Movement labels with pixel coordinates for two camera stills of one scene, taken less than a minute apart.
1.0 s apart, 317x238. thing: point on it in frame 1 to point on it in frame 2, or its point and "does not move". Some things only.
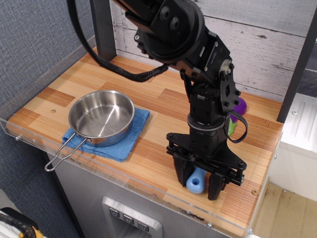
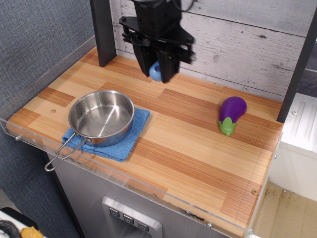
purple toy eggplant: (240, 108) does not move
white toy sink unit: (294, 168) does not move
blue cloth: (119, 151) does not move
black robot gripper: (209, 149) to (157, 28)
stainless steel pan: (103, 118) does not move
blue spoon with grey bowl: (195, 184) to (155, 71)
